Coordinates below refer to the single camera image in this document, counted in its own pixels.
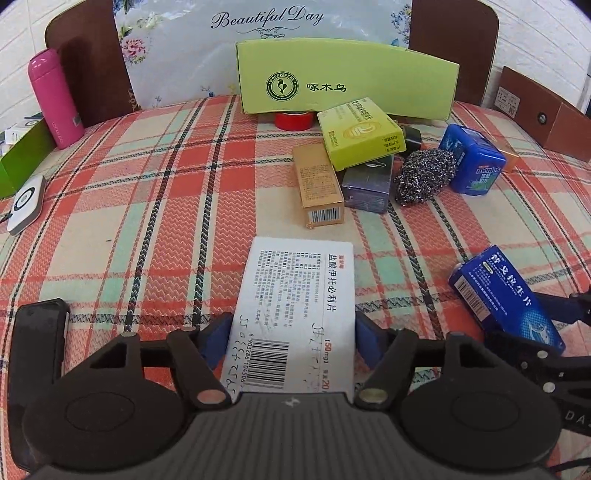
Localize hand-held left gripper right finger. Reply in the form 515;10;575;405
355;311;513;411

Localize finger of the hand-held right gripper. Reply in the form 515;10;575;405
536;288;591;324
484;329;591;393

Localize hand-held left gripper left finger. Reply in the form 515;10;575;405
69;313;232;411

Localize blue medicine box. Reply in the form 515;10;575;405
448;246;567;356

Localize white medicine box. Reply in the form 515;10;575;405
221;237;356;400

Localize tan box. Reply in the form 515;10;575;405
293;144;346;228

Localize gold box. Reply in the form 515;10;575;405
496;141;519;174

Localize blue mint tub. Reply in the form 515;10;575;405
438;124;508;194

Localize yellow-green medicine box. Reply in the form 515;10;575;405
317;97;407;169

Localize red tape roll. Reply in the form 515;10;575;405
276;111;313;131

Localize green cardboard box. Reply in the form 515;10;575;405
235;39;461;122

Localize purple box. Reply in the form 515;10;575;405
341;154;395;214

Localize plaid cloth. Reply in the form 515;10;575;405
0;95;591;462

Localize steel wool scourer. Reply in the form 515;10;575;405
394;148;457;208

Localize black flat device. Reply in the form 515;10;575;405
8;298;71;472

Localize brown cardboard box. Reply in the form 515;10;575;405
496;66;591;162

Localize black tape roll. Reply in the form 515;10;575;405
401;124;424;151

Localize white flat charger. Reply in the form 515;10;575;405
7;176;49;236

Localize dark green box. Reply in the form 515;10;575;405
0;117;54;199

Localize white small box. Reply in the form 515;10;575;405
11;119;44;139

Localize floral printed plastic package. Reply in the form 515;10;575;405
113;0;414;110

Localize pink thermos bottle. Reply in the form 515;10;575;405
28;47;86;150

